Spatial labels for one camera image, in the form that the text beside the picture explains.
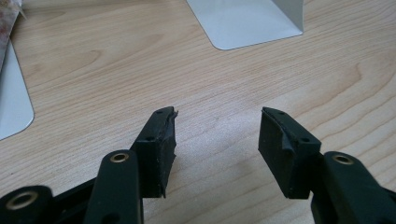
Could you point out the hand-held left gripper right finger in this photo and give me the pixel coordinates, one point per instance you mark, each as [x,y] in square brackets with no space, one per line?
[289,165]

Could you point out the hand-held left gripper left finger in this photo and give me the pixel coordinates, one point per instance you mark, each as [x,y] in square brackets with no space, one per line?
[155,161]

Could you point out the white metal expandable book rack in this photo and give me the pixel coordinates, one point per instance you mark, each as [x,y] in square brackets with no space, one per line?
[249,21]

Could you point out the red cover magazine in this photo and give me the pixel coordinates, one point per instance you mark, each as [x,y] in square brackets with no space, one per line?
[7,21]

